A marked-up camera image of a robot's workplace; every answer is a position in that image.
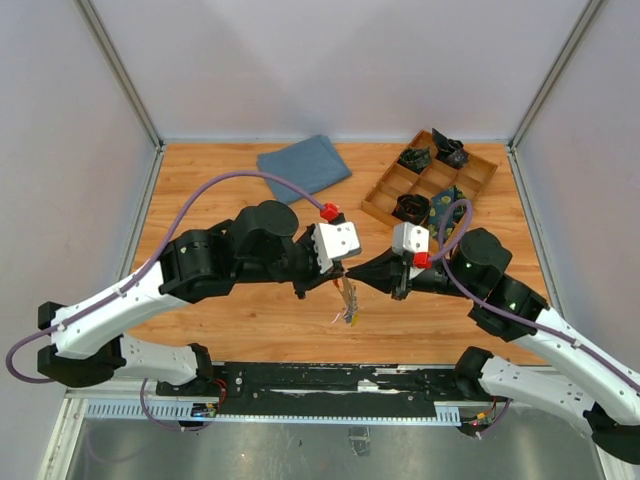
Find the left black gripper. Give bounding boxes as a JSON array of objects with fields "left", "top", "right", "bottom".
[{"left": 238, "top": 223, "right": 345, "bottom": 300}]

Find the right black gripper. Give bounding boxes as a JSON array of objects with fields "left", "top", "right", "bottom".
[{"left": 346, "top": 243, "right": 482, "bottom": 299}]

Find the metal key organizer red handle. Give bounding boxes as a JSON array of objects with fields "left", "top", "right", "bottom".
[{"left": 333, "top": 276, "right": 359, "bottom": 327}]

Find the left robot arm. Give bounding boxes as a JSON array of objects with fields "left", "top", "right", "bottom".
[{"left": 37, "top": 200, "right": 361, "bottom": 396}]

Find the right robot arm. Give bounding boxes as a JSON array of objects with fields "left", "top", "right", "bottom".
[{"left": 347, "top": 223, "right": 639, "bottom": 465}]

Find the black orange rolled tie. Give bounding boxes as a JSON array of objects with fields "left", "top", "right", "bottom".
[{"left": 392, "top": 194, "right": 430, "bottom": 225}]

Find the blue yellow floral tie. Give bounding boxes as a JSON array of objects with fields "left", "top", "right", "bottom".
[{"left": 424, "top": 185, "right": 465, "bottom": 240}]

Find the folded blue cloth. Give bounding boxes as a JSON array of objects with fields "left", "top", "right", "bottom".
[{"left": 257, "top": 135, "right": 352, "bottom": 194}]

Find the wooden compartment tray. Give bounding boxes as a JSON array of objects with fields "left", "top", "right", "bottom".
[{"left": 361, "top": 130, "right": 498, "bottom": 227}]

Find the dark green rolled tie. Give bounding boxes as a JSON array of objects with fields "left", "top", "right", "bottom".
[{"left": 397, "top": 147, "right": 432, "bottom": 174}]

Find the dark navy rolled tie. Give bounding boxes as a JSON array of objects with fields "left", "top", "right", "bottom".
[{"left": 431, "top": 128, "right": 469, "bottom": 170}]

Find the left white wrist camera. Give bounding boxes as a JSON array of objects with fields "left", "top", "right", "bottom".
[{"left": 311, "top": 222, "right": 362, "bottom": 274}]

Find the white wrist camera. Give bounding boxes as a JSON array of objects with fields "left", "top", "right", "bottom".
[
  {"left": 311, "top": 222, "right": 362, "bottom": 274},
  {"left": 391, "top": 222, "right": 430, "bottom": 256}
]

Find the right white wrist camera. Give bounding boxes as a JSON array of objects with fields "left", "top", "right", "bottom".
[{"left": 391, "top": 222, "right": 430, "bottom": 256}]

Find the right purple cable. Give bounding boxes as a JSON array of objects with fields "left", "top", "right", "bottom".
[{"left": 412, "top": 198, "right": 640, "bottom": 391}]

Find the purple cable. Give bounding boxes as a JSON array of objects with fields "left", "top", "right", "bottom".
[
  {"left": 412, "top": 198, "right": 640, "bottom": 391},
  {"left": 5, "top": 171, "right": 341, "bottom": 384}
]

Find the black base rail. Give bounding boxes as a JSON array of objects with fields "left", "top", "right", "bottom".
[{"left": 155, "top": 362, "right": 492, "bottom": 419}]

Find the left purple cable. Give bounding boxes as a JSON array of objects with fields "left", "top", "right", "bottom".
[{"left": 5, "top": 171, "right": 341, "bottom": 384}]

